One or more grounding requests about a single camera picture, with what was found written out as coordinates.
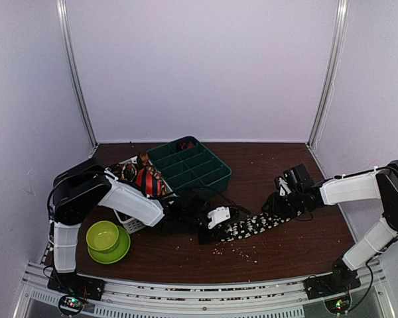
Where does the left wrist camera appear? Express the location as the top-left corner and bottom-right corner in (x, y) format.
(206, 206), (231, 229)

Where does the black white floral tie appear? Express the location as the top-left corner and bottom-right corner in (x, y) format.
(216, 213), (293, 242)

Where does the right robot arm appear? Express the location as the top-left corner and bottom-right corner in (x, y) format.
(261, 160), (398, 293)

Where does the red blue rolled tie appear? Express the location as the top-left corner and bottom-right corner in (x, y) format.
(176, 140), (196, 152)

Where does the orange navy striped tie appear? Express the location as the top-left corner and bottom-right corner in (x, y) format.
(135, 166), (163, 196)

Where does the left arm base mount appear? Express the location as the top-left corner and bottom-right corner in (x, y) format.
(47, 273), (105, 301)

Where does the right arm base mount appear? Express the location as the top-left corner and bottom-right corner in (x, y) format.
(303, 274), (361, 300)

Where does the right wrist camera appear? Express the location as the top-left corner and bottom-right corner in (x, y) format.
(275, 176), (292, 197)

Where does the white plastic basket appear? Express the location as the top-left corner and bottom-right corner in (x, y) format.
(99, 156), (174, 234)

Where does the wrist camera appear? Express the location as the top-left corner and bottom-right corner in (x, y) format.
(275, 176), (292, 197)
(206, 206), (231, 229)

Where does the green divided organizer tray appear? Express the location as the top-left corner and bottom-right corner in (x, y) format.
(147, 136), (232, 197)

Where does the green bowl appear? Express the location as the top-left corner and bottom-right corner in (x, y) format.
(86, 221), (119, 252)

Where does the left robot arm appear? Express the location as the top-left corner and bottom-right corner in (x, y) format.
(47, 158), (230, 294)

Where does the green plate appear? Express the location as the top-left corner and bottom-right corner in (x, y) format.
(88, 225), (131, 264)

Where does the aluminium front rail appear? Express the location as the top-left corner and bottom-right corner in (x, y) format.
(18, 261), (391, 318)

